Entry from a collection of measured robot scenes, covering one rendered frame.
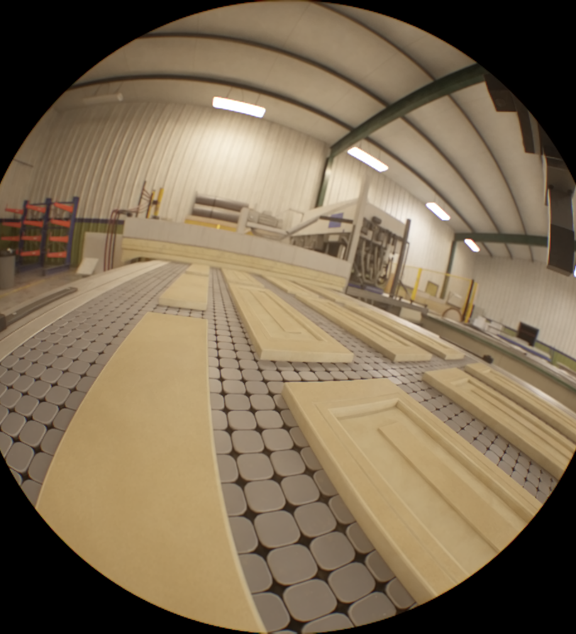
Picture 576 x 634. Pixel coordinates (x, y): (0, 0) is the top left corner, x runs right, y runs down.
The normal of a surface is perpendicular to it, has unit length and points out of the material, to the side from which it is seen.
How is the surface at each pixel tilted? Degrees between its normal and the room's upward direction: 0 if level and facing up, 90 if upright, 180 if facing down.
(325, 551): 0
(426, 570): 0
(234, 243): 90
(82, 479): 0
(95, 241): 90
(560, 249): 90
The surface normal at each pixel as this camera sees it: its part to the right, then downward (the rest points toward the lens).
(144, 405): 0.22, -0.94
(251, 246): 0.33, 0.31
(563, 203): -0.84, -0.07
